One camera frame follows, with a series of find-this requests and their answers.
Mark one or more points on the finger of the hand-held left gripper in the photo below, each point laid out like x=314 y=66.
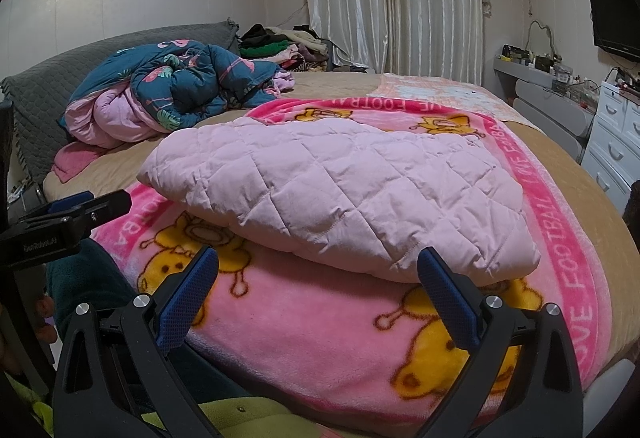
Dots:
x=100 y=210
x=70 y=202

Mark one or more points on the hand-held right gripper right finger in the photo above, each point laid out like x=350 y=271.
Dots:
x=450 y=303

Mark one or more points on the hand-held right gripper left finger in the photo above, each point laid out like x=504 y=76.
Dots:
x=187 y=303

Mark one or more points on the pink quilted jacket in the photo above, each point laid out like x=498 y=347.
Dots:
x=325 y=178

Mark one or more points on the pile of folded clothes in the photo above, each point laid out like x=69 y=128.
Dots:
x=280 y=46

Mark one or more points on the person's left hand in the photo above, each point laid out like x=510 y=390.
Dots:
x=46 y=310

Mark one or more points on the pink towel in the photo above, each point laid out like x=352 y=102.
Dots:
x=75 y=161

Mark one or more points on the grey quilted headboard cushion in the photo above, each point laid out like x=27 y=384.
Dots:
x=50 y=88

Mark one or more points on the yellow-green cloth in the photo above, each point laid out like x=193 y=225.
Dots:
x=240 y=413

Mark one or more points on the pink printed fleece blanket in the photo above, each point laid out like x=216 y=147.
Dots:
x=310 y=318

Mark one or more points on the blue flamingo print duvet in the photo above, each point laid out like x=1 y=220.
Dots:
x=190 y=83

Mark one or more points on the bed with tan sheet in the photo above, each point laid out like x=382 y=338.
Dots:
x=555 y=156

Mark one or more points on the dark cloth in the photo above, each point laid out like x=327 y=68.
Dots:
x=632 y=205

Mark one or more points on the light pink checkered blanket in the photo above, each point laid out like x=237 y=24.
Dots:
x=425 y=91

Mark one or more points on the grey curved shelf unit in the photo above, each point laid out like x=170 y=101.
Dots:
x=545 y=108

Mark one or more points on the white drawer cabinet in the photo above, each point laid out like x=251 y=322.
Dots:
x=612 y=143

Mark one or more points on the clutter of small electronics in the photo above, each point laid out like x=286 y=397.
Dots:
x=550 y=68

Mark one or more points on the black television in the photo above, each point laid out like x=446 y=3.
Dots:
x=617 y=18

